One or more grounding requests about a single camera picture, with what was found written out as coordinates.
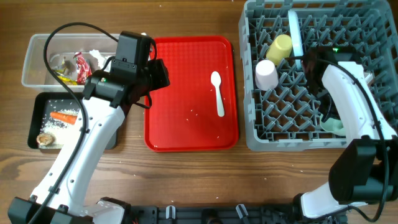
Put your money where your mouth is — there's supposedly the teal bowl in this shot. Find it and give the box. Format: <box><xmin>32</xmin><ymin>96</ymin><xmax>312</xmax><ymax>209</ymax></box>
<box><xmin>320</xmin><ymin>114</ymin><xmax>346</xmax><ymax>136</ymax></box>

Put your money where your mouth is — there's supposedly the grey dishwasher rack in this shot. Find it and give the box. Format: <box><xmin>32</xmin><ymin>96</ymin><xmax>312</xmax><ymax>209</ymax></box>
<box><xmin>239</xmin><ymin>1</ymin><xmax>397</xmax><ymax>151</ymax></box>

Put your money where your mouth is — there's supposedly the red plastic tray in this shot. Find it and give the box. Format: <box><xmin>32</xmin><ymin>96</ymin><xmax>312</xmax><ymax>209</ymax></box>
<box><xmin>144</xmin><ymin>35</ymin><xmax>239</xmax><ymax>152</ymax></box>

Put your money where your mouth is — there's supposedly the white plastic spoon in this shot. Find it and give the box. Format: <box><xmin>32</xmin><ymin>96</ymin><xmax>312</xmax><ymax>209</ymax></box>
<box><xmin>211</xmin><ymin>71</ymin><xmax>225</xmax><ymax>117</ymax></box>

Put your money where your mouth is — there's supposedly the pink plastic cup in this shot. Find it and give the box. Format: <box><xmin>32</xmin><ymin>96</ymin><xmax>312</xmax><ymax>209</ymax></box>
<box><xmin>255</xmin><ymin>60</ymin><xmax>279</xmax><ymax>91</ymax></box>

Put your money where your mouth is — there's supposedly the red snack wrapper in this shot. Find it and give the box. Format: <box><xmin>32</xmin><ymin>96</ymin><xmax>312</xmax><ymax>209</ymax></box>
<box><xmin>73</xmin><ymin>52</ymin><xmax>92</xmax><ymax>85</ymax></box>

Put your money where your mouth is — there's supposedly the yellow plastic cup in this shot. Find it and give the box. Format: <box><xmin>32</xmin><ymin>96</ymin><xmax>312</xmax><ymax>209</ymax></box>
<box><xmin>266</xmin><ymin>34</ymin><xmax>293</xmax><ymax>66</ymax></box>

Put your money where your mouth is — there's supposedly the yellow snack wrapper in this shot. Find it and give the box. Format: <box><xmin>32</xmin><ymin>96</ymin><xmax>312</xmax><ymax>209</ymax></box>
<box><xmin>52</xmin><ymin>57</ymin><xmax>77</xmax><ymax>85</ymax></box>

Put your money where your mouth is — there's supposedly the orange carrot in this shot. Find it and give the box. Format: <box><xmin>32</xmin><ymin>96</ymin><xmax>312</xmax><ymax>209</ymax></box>
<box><xmin>50</xmin><ymin>111</ymin><xmax>77</xmax><ymax>124</ymax></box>

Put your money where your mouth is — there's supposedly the light blue plate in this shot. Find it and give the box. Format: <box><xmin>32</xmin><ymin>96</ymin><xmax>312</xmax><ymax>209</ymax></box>
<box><xmin>288</xmin><ymin>10</ymin><xmax>303</xmax><ymax>57</ymax></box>

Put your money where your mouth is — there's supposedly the brown food scrap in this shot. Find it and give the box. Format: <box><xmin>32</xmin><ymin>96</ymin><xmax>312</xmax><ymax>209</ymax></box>
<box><xmin>36</xmin><ymin>133</ymin><xmax>55</xmax><ymax>146</ymax></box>

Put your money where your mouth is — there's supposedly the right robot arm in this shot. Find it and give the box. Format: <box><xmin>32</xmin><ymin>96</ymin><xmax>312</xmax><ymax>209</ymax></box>
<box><xmin>289</xmin><ymin>46</ymin><xmax>397</xmax><ymax>222</ymax></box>

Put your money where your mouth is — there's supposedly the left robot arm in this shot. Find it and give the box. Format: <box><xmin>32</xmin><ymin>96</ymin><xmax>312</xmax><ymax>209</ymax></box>
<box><xmin>7</xmin><ymin>59</ymin><xmax>170</xmax><ymax>223</ymax></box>

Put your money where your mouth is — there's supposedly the clear plastic bin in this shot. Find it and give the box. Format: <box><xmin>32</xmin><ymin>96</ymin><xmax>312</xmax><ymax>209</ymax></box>
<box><xmin>21</xmin><ymin>34</ymin><xmax>118</xmax><ymax>92</ymax></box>

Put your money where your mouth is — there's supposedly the spilled white rice pile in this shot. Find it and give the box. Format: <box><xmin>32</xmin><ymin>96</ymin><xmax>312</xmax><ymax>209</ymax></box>
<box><xmin>39</xmin><ymin>110</ymin><xmax>79</xmax><ymax>149</ymax></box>

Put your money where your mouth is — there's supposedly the black plastic bin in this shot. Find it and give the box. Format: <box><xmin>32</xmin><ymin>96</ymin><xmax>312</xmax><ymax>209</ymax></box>
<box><xmin>27</xmin><ymin>91</ymin><xmax>121</xmax><ymax>150</ymax></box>

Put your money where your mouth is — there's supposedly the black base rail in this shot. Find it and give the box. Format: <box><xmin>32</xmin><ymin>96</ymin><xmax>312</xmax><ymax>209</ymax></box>
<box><xmin>123</xmin><ymin>204</ymin><xmax>348</xmax><ymax>224</ymax></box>

